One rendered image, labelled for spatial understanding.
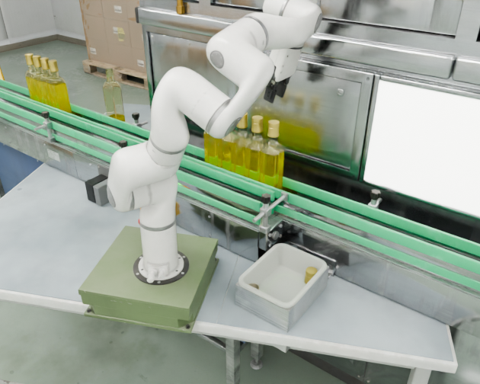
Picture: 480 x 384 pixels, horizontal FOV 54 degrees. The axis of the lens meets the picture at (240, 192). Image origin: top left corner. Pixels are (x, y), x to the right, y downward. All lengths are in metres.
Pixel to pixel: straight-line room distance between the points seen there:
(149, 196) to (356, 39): 0.71
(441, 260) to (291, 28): 0.69
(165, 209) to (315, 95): 0.58
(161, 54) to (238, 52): 0.94
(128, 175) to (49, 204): 0.89
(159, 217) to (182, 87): 0.38
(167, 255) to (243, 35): 0.61
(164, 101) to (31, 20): 6.83
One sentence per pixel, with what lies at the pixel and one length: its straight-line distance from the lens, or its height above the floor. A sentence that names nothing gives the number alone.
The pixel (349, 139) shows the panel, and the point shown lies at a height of 1.11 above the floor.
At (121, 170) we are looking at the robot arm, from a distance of 1.04.
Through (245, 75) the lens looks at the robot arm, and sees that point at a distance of 0.95.
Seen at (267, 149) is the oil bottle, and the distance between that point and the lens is 1.42.
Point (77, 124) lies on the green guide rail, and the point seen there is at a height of 0.94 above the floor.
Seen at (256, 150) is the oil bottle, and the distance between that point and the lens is 1.44.
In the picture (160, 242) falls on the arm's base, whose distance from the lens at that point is 1.24.
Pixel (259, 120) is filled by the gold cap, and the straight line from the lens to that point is 1.42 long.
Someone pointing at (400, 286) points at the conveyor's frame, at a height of 0.81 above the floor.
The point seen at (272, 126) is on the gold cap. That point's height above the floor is 1.15.
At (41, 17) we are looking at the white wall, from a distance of 7.83.
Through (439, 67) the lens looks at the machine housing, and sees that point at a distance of 1.30.
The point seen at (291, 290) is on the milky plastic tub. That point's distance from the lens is 1.37.
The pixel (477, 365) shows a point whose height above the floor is 0.46.
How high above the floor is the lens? 1.70
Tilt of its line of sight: 31 degrees down
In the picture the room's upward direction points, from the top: straight up
